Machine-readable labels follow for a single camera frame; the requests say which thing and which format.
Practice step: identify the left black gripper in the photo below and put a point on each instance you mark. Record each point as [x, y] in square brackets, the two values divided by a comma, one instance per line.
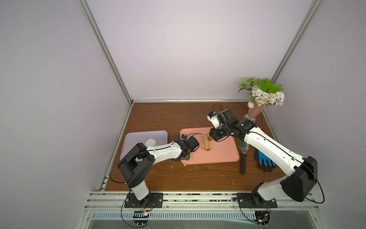
[188, 157]

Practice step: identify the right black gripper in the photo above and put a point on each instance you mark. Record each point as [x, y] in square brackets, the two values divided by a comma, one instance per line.
[216, 134]

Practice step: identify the wooden rolling pin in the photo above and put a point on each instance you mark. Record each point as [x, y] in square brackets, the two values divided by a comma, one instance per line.
[207, 142]

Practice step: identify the pink silicone mat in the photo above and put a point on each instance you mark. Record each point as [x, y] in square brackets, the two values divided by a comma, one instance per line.
[222, 152]

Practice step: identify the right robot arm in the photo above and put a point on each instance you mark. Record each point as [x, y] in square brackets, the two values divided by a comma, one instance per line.
[300, 173]

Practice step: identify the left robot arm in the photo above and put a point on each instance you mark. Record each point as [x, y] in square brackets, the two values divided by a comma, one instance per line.
[135, 166]

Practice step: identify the large dough ball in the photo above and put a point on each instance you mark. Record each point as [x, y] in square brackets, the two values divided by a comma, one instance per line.
[151, 143]

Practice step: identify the pink glass vase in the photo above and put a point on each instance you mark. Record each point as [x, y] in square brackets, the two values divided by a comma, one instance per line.
[253, 113]

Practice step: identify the artificial flower bouquet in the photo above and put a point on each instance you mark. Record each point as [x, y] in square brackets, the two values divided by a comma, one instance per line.
[263, 93]

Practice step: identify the blue work glove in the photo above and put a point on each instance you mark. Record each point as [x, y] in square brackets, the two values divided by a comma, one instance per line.
[264, 163]

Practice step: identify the purple silicone mat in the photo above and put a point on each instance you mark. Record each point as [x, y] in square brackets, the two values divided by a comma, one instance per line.
[133, 138]

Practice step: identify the black handled metal scraper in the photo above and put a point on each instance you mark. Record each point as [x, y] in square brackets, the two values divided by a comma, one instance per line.
[244, 147]

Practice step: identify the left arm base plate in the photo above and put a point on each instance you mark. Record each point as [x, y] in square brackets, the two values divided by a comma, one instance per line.
[144, 200]

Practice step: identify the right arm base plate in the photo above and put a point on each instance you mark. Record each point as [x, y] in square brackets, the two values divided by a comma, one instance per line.
[251, 201]

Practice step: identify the aluminium frame rail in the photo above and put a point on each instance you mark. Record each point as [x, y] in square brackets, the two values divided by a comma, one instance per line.
[189, 200]

